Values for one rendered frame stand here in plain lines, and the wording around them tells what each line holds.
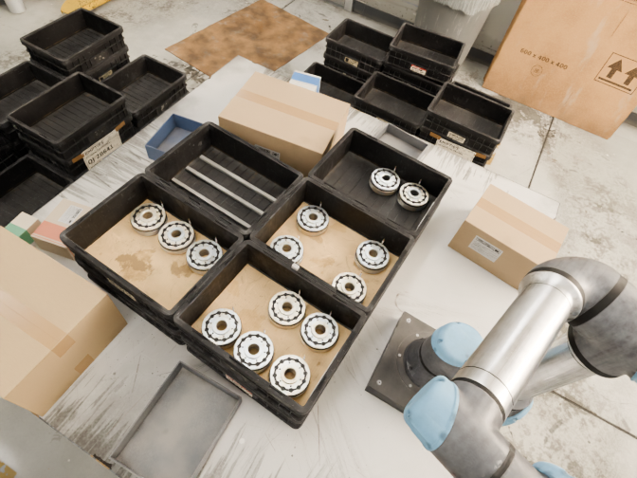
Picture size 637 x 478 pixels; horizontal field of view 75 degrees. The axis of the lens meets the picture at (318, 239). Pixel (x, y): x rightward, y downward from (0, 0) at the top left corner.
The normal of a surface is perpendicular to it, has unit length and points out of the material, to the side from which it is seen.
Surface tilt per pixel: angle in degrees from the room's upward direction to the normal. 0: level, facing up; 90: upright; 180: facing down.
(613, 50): 80
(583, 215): 0
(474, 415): 12
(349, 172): 0
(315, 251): 0
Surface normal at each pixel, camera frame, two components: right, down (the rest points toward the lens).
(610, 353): -0.72, 0.50
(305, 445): 0.11, -0.55
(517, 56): -0.43, 0.55
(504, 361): 0.11, -0.75
